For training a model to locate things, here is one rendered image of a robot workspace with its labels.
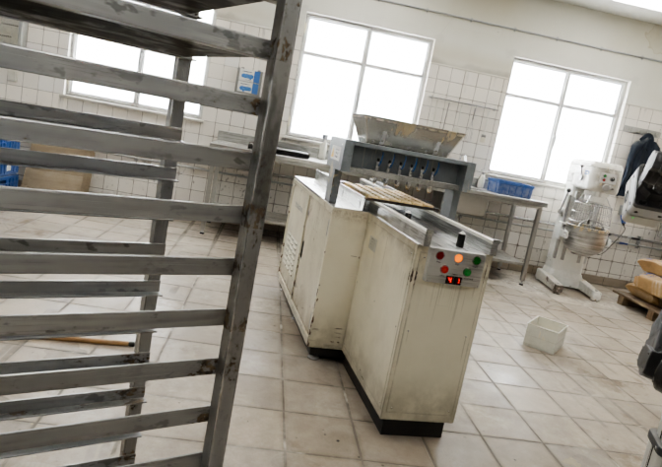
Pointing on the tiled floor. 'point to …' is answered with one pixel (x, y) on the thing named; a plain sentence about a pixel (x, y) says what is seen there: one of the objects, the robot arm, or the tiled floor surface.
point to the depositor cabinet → (321, 265)
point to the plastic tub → (545, 334)
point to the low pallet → (637, 303)
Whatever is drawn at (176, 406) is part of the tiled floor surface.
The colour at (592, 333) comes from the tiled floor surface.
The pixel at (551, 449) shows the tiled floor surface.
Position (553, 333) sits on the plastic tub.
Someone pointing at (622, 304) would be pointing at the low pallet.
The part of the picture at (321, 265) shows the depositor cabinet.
